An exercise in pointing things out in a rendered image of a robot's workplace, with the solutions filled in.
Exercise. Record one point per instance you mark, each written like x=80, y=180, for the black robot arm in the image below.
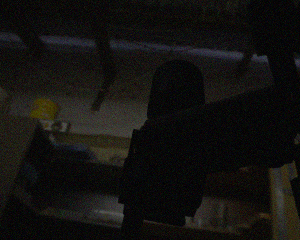
x=163, y=180

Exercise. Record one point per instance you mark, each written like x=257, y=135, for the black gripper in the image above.
x=254, y=127

